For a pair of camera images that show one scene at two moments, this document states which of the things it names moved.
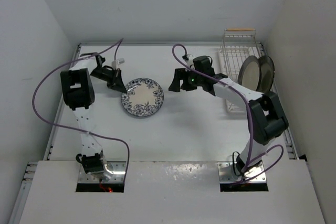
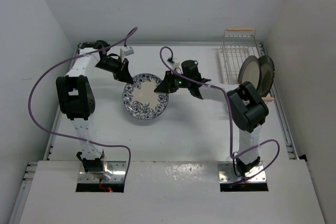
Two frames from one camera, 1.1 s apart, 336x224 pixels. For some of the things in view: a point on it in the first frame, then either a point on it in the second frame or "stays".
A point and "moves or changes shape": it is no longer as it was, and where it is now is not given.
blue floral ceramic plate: [144, 97] moves or changes shape
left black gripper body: [111, 77] → [117, 67]
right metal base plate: [227, 174] stays
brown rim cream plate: [250, 74] stays
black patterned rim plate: [266, 74] stays
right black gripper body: [191, 80] → [175, 82]
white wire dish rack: [238, 43] stays
